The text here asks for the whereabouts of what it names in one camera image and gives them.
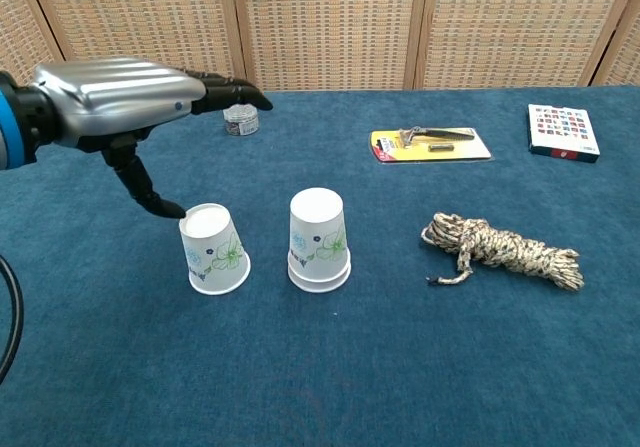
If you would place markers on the razor blister pack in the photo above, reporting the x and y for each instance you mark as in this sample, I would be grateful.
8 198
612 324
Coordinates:
450 153

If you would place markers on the woven bamboo folding screen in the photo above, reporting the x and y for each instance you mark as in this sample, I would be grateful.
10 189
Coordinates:
325 27

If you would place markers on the blue carpet table mat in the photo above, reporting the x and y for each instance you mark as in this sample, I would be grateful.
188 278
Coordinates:
350 367

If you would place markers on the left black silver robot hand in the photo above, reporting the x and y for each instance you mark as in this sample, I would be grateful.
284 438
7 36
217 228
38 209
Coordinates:
120 97

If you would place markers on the playing card box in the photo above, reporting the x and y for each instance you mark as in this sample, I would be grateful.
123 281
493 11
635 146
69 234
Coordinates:
562 127

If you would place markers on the small clear plastic jar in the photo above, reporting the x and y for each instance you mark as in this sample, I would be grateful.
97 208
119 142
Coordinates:
241 123

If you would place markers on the white floral paper cup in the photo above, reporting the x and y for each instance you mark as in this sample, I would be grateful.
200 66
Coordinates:
320 288
215 262
317 227

